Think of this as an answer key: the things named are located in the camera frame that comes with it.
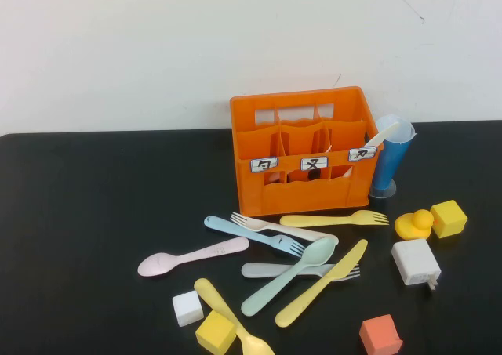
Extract green plastic spoon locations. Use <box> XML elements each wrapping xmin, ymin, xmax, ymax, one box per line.
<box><xmin>240</xmin><ymin>237</ymin><xmax>336</xmax><ymax>317</ymax></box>

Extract yellow plastic knife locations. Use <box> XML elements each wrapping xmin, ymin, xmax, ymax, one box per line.
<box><xmin>275</xmin><ymin>238</ymin><xmax>369</xmax><ymax>328</ymax></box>

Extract orange plastic cutlery crate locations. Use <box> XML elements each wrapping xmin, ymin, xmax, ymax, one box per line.
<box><xmin>229</xmin><ymin>85</ymin><xmax>384</xmax><ymax>218</ymax></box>

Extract white label marked 勺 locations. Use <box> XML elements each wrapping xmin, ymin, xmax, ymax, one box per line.
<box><xmin>249</xmin><ymin>157</ymin><xmax>280</xmax><ymax>174</ymax></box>

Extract white label marked 叉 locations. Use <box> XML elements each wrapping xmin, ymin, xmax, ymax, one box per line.
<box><xmin>300</xmin><ymin>155</ymin><xmax>329</xmax><ymax>172</ymax></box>

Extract light blue plastic fork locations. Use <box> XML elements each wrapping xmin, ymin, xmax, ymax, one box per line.
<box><xmin>203</xmin><ymin>215</ymin><xmax>306</xmax><ymax>258</ymax></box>

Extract beige plastic fork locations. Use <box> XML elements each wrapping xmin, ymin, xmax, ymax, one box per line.
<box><xmin>230</xmin><ymin>212</ymin><xmax>340</xmax><ymax>246</ymax></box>

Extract yellow plastic fork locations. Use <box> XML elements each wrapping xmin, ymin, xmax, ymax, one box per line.
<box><xmin>279</xmin><ymin>209</ymin><xmax>390</xmax><ymax>228</ymax></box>

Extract grey plastic fork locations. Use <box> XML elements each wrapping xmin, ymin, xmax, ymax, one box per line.
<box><xmin>240</xmin><ymin>262</ymin><xmax>361</xmax><ymax>282</ymax></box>

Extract white label marked 刀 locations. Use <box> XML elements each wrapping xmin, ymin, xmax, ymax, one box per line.
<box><xmin>347</xmin><ymin>147</ymin><xmax>380</xmax><ymax>162</ymax></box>

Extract yellow plastic spoon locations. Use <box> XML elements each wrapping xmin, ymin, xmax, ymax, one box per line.
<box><xmin>194</xmin><ymin>278</ymin><xmax>275</xmax><ymax>355</ymax></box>

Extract white plastic knife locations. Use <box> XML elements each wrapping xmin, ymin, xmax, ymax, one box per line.
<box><xmin>364</xmin><ymin>121</ymin><xmax>401</xmax><ymax>148</ymax></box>

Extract pink plastic spoon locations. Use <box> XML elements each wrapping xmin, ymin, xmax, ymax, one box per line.
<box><xmin>136</xmin><ymin>236</ymin><xmax>250</xmax><ymax>278</ymax></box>

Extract blue cup with clear base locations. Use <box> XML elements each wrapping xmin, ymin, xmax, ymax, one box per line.
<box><xmin>368</xmin><ymin>114</ymin><xmax>417</xmax><ymax>199</ymax></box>

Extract white foam cube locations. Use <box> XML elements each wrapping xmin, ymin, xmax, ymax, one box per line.
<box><xmin>171</xmin><ymin>290</ymin><xmax>205</xmax><ymax>328</ymax></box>

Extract yellow foam cube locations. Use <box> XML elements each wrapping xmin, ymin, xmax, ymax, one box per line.
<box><xmin>429</xmin><ymin>200</ymin><xmax>468</xmax><ymax>239</ymax></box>
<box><xmin>195</xmin><ymin>310</ymin><xmax>238</xmax><ymax>355</ymax></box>

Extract yellow rubber duck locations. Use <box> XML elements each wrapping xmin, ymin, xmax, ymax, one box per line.
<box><xmin>394</xmin><ymin>208</ymin><xmax>435</xmax><ymax>240</ymax></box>

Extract orange foam cube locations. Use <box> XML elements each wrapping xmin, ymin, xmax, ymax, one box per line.
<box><xmin>358</xmin><ymin>313</ymin><xmax>404</xmax><ymax>355</ymax></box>

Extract white USB wall charger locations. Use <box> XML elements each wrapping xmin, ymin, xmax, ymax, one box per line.
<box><xmin>391</xmin><ymin>237</ymin><xmax>442</xmax><ymax>292</ymax></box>

